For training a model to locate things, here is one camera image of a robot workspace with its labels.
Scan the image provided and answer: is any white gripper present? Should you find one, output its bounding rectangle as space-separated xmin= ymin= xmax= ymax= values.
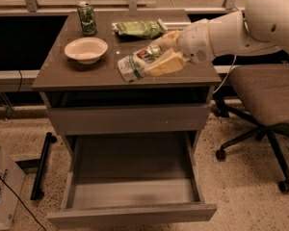
xmin=144 ymin=19 xmax=215 ymax=76

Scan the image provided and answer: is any silver 7up can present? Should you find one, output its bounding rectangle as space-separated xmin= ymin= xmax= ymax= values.
xmin=118 ymin=44 xmax=162 ymax=83

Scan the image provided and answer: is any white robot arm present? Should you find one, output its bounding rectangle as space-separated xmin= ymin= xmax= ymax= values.
xmin=144 ymin=0 xmax=289 ymax=76

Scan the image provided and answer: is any green soda can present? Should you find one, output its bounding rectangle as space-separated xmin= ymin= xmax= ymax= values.
xmin=77 ymin=1 xmax=97 ymax=36

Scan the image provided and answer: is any grey drawer cabinet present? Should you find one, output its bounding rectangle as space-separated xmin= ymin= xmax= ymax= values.
xmin=31 ymin=9 xmax=223 ymax=146

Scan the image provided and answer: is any closed grey top drawer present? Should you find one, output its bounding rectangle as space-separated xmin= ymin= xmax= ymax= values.
xmin=47 ymin=104 xmax=210 ymax=135

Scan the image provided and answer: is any open grey middle drawer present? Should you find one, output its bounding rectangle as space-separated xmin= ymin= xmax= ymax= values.
xmin=47 ymin=132 xmax=217 ymax=229

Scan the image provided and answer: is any green chip bag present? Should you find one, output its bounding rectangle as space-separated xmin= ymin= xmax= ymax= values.
xmin=113 ymin=19 xmax=168 ymax=39

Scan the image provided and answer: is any white bowl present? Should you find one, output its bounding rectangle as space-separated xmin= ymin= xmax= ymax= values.
xmin=65 ymin=38 xmax=108 ymax=64

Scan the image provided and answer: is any grey office chair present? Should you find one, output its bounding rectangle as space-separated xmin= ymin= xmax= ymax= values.
xmin=213 ymin=64 xmax=289 ymax=193

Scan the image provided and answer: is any black metal bar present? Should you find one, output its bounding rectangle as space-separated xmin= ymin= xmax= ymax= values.
xmin=30 ymin=132 xmax=57 ymax=200

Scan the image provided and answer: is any cardboard box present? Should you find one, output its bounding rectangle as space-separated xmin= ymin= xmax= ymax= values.
xmin=0 ymin=147 xmax=25 ymax=230

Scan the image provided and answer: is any white cable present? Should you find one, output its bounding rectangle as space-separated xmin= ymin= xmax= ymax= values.
xmin=212 ymin=5 xmax=244 ymax=95

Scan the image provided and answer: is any black cable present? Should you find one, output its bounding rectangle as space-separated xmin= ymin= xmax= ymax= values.
xmin=0 ymin=157 xmax=48 ymax=231

